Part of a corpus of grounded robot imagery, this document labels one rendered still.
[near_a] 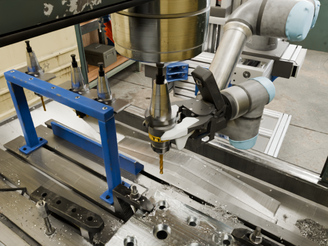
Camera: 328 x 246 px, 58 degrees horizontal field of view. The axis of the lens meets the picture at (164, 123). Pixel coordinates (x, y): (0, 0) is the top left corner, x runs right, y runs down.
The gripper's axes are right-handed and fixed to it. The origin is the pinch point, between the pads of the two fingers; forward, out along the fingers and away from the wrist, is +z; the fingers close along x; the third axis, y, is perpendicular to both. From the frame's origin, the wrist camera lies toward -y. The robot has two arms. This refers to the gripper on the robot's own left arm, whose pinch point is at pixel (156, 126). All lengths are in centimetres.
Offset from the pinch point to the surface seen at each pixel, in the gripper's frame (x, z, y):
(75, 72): 41.2, 0.0, 3.6
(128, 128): 83, -40, 64
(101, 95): 30.6, -2.7, 7.5
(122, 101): 27.6, -7.5, 9.6
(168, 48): -6.6, 2.8, -18.7
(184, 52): -7.3, 0.1, -17.7
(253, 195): 6, -54, 60
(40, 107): 105, -1, 47
